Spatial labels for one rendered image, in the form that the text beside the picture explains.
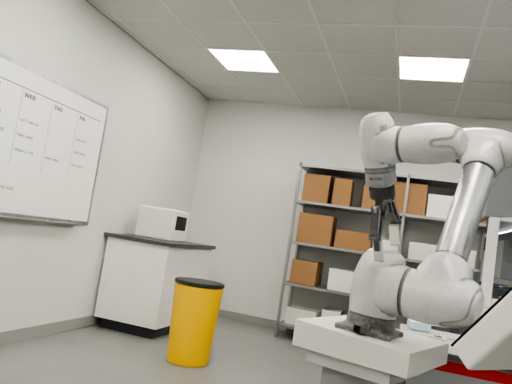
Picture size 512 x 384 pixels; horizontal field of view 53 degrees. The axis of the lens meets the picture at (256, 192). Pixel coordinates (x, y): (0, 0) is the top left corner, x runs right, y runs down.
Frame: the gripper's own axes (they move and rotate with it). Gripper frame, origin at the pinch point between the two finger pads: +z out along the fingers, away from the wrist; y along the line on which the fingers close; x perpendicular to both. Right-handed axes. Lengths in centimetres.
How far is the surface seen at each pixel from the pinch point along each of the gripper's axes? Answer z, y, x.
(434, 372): 63, -35, 1
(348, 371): 33.1, 17.5, -8.6
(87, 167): 0, -139, -323
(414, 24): -77, -256, -64
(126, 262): 96, -157, -319
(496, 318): -16, 64, 41
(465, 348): -10, 64, 37
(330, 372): 37.1, 14.6, -16.6
